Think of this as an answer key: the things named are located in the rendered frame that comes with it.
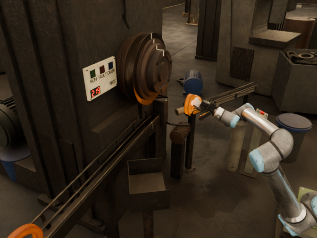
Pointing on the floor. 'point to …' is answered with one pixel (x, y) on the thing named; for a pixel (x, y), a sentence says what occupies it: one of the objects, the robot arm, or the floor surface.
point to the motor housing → (178, 149)
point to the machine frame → (74, 91)
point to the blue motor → (193, 83)
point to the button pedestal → (250, 172)
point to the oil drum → (299, 24)
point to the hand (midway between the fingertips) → (189, 101)
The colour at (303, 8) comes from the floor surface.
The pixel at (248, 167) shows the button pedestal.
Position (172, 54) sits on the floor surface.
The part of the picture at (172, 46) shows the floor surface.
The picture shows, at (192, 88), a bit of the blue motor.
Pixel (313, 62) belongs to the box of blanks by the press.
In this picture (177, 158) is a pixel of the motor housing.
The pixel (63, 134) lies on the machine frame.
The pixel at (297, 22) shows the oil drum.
